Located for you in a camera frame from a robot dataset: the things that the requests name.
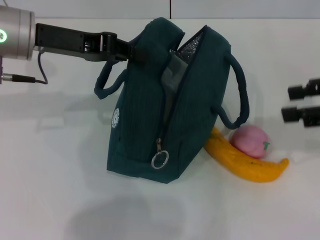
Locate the clear plastic container blue seal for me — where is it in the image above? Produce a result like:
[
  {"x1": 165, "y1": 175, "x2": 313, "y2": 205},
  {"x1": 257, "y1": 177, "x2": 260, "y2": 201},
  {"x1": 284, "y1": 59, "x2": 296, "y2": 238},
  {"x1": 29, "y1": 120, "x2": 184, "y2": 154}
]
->
[{"x1": 160, "y1": 53, "x2": 190, "y2": 98}]

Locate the yellow toy banana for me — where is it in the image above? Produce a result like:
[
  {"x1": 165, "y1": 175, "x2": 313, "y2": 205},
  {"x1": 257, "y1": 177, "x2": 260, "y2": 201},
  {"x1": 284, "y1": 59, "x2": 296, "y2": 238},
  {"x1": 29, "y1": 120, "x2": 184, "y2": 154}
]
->
[{"x1": 203, "y1": 125, "x2": 290, "y2": 184}]

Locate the dark teal fabric lunch bag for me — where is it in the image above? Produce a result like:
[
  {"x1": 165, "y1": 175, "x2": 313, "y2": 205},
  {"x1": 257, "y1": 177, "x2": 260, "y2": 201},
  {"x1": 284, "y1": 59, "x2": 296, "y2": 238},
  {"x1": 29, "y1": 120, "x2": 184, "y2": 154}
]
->
[{"x1": 93, "y1": 16, "x2": 251, "y2": 185}]

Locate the grey left gripper cable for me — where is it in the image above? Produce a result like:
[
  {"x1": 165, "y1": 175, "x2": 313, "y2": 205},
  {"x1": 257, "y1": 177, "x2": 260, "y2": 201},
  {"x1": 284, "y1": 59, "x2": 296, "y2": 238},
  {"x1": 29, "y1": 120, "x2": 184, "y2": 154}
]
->
[{"x1": 0, "y1": 51, "x2": 49, "y2": 85}]

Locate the pink toy peach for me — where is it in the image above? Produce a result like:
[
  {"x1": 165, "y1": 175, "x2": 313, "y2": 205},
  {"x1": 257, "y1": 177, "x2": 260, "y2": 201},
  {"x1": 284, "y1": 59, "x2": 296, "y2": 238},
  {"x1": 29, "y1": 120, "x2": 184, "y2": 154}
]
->
[{"x1": 229, "y1": 124, "x2": 272, "y2": 159}]

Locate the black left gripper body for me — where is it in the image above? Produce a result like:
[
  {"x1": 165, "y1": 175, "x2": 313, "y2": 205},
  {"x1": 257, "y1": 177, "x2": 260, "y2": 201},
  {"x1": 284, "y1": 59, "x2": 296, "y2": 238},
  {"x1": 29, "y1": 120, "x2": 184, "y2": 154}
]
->
[{"x1": 34, "y1": 22, "x2": 127, "y2": 63}]

